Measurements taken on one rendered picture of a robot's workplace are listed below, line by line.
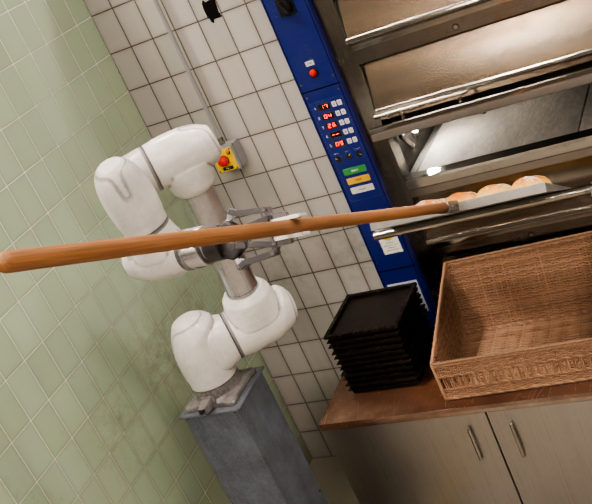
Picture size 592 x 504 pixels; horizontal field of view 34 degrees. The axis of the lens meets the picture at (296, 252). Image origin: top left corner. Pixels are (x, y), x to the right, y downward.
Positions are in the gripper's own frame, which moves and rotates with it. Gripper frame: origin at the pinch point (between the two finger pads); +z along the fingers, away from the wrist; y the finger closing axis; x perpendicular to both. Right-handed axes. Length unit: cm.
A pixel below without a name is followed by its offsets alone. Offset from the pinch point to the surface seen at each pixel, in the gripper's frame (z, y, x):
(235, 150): -87, -38, -131
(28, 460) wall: -121, 49, -37
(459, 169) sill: -11, -13, -149
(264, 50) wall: -62, -67, -123
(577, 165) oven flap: 27, -6, -156
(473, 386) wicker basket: -14, 58, -128
